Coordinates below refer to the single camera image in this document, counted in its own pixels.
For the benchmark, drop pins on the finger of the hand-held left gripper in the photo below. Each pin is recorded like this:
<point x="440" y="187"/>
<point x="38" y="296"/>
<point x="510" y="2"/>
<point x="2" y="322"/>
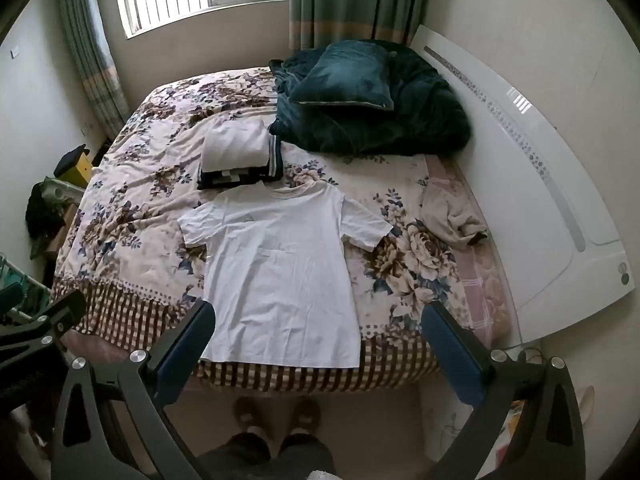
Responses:
<point x="55" y="312"/>

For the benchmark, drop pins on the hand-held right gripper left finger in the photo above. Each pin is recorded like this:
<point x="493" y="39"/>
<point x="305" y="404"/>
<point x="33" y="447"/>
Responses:
<point x="187" y="345"/>

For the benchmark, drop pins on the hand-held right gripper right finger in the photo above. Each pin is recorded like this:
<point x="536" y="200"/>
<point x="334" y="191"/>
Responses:
<point x="450" y="350"/>

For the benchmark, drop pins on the white t-shirt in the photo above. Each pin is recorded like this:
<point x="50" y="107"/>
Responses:
<point x="280" y="270"/>

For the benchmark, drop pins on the dark patterned folded clothes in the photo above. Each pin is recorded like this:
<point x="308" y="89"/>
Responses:
<point x="250" y="177"/>

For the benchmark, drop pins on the green rack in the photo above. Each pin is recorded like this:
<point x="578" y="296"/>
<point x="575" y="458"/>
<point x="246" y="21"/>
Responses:
<point x="30" y="305"/>

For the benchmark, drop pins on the pink checked mattress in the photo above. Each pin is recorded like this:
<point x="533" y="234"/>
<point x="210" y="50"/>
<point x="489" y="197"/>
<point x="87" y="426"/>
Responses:
<point x="480" y="285"/>

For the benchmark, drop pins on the person's left shoe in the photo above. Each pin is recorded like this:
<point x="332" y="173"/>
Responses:
<point x="250" y="414"/>

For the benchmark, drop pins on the person's shoe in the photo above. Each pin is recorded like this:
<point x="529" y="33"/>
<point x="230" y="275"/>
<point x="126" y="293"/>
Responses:
<point x="250" y="414"/>
<point x="306" y="414"/>

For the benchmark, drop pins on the beige crumpled garment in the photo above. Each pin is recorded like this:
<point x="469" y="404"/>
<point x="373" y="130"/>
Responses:
<point x="447" y="215"/>

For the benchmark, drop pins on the person's right shoe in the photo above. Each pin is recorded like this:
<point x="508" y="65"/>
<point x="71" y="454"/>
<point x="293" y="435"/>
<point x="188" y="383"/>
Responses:
<point x="306" y="414"/>

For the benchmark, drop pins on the floral bedsheet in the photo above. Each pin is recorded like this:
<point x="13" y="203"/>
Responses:
<point x="140" y="200"/>

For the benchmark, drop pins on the yellow box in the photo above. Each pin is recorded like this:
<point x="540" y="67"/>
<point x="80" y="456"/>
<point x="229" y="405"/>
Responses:
<point x="79" y="170"/>

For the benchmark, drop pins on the beige slipper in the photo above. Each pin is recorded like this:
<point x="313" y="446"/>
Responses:
<point x="586" y="402"/>

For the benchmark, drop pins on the black object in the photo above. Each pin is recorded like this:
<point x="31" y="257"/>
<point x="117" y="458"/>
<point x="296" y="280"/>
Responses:
<point x="70" y="159"/>

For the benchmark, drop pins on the person's right leg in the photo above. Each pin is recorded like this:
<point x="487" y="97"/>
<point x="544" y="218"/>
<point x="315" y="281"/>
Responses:
<point x="305" y="457"/>

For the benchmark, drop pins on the white headboard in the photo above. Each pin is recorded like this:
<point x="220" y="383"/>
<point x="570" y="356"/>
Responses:
<point x="540" y="170"/>

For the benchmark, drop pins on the white folded garment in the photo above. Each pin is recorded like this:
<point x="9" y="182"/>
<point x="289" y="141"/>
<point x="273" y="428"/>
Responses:
<point x="235" y="145"/>

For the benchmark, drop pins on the dark green blanket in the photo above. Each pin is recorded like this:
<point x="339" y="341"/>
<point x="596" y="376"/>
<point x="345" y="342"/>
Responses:
<point x="400" y="120"/>

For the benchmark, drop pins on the dark green pillow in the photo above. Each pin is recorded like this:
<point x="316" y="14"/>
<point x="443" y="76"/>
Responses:
<point x="345" y="77"/>

